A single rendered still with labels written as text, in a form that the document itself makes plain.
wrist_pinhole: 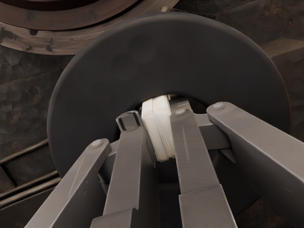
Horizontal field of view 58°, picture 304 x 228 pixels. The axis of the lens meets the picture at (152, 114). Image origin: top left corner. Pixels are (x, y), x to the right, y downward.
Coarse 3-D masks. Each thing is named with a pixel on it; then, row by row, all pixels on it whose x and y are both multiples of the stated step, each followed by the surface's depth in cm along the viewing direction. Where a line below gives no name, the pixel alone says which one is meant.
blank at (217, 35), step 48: (96, 48) 15; (144, 48) 15; (192, 48) 15; (240, 48) 15; (96, 96) 16; (144, 96) 16; (192, 96) 16; (240, 96) 16; (288, 96) 16; (240, 192) 19
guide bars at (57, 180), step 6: (54, 180) 47; (60, 180) 46; (36, 186) 47; (42, 186) 47; (48, 186) 47; (24, 192) 48; (30, 192) 47; (36, 192) 47; (12, 198) 48; (18, 198) 48; (24, 198) 48; (0, 204) 48; (6, 204) 48
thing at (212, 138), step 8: (184, 96) 17; (176, 104) 16; (184, 104) 16; (200, 120) 13; (208, 120) 13; (200, 128) 13; (208, 128) 13; (216, 128) 13; (208, 136) 13; (216, 136) 13; (224, 136) 13; (208, 144) 13; (216, 144) 13; (224, 144) 13
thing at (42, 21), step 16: (0, 0) 35; (16, 0) 34; (32, 0) 33; (48, 0) 33; (64, 0) 33; (80, 0) 34; (96, 0) 35; (112, 0) 35; (128, 0) 35; (0, 16) 36; (16, 16) 36; (32, 16) 36; (48, 16) 36; (64, 16) 36; (80, 16) 36; (96, 16) 36; (112, 16) 36
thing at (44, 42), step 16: (144, 0) 37; (160, 0) 37; (176, 0) 37; (128, 16) 37; (0, 32) 38; (16, 32) 38; (32, 32) 38; (48, 32) 38; (64, 32) 38; (80, 32) 38; (96, 32) 38; (16, 48) 39; (32, 48) 39; (48, 48) 39; (64, 48) 39; (80, 48) 39
